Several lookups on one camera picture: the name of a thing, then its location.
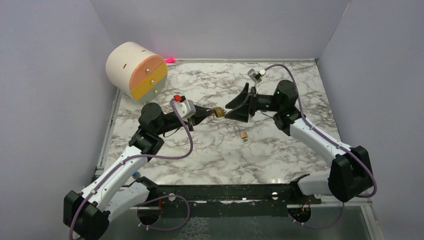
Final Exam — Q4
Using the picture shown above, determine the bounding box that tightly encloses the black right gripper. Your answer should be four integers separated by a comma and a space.
225, 83, 282, 123

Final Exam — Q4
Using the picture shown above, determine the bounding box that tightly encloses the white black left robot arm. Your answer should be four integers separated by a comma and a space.
63, 98, 214, 240

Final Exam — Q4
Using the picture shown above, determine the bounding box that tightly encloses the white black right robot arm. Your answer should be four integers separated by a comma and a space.
224, 80, 374, 204

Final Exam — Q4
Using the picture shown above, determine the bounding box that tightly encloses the small brass padlock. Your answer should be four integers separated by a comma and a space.
233, 125, 248, 142

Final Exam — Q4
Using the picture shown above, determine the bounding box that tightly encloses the pink marker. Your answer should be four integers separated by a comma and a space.
164, 57, 176, 64

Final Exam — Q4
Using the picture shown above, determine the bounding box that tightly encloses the round cream drawer box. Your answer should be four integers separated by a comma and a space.
105, 41, 168, 104

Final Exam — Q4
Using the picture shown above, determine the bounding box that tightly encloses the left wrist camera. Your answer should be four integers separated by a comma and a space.
173, 95, 196, 120

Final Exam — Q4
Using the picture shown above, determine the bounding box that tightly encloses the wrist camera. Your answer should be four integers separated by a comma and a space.
247, 68, 266, 85
173, 95, 196, 120

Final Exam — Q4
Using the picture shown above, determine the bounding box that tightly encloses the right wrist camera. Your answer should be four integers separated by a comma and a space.
247, 68, 266, 85

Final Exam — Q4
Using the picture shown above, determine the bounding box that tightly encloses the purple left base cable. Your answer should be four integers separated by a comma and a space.
137, 193, 192, 232

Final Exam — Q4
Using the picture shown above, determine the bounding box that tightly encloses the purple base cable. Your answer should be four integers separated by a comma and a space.
287, 198, 345, 229
137, 193, 192, 232

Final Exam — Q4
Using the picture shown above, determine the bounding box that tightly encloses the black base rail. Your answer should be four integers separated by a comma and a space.
105, 177, 322, 220

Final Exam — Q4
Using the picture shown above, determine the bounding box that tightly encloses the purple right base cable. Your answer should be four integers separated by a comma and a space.
287, 198, 345, 229

